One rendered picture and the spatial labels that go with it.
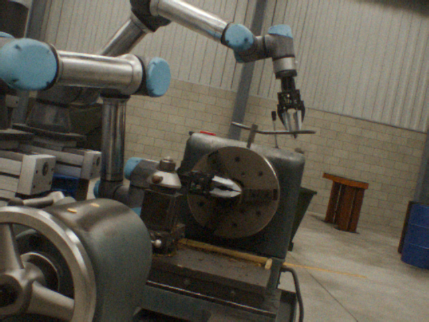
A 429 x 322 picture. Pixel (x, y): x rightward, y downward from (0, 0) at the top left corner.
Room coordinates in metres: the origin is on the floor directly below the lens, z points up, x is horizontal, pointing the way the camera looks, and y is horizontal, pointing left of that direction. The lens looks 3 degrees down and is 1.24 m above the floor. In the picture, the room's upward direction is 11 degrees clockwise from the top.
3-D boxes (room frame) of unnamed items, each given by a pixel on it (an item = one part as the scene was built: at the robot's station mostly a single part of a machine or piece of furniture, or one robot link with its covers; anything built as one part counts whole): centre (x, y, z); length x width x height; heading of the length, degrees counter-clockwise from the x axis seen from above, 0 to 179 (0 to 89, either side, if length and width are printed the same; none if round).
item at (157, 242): (1.16, 0.10, 0.99); 0.20 x 0.10 x 0.05; 170
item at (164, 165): (1.13, 0.11, 1.17); 0.04 x 0.04 x 0.03
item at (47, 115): (1.73, 0.60, 1.21); 0.15 x 0.15 x 0.10
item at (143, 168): (1.57, 0.22, 1.10); 0.11 x 0.08 x 0.09; 79
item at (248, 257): (1.47, -0.04, 0.89); 0.36 x 0.30 x 0.04; 80
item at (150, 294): (1.07, 0.04, 0.90); 0.47 x 0.30 x 0.06; 80
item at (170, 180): (1.13, 0.11, 1.13); 0.08 x 0.08 x 0.03
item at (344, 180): (10.37, -2.69, 0.50); 1.61 x 0.44 x 1.00; 7
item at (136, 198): (1.58, 0.23, 1.00); 0.11 x 0.08 x 0.11; 55
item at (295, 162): (2.13, -0.14, 1.06); 0.59 x 0.48 x 0.39; 170
